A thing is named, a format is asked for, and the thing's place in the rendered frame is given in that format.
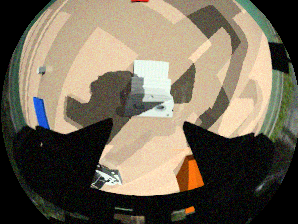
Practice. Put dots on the blue rectangular plate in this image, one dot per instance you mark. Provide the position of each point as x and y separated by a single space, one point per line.
40 112

